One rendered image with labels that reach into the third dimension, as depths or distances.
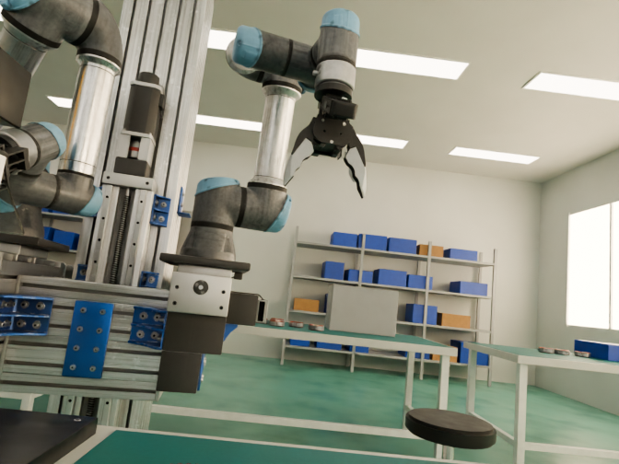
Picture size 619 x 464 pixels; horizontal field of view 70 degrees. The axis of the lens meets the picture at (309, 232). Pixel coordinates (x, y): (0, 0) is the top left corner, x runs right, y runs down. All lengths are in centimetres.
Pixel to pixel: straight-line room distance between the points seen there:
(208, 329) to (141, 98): 70
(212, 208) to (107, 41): 45
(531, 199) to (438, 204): 157
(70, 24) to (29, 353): 74
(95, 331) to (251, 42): 76
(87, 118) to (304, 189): 628
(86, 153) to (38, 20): 27
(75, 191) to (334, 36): 63
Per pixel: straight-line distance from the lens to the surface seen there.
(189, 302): 105
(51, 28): 114
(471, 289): 704
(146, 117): 139
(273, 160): 126
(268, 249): 708
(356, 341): 294
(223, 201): 121
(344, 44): 88
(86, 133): 111
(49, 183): 106
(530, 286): 807
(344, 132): 82
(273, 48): 94
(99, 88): 114
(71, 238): 725
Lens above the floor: 96
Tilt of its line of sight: 9 degrees up
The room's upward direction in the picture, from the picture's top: 6 degrees clockwise
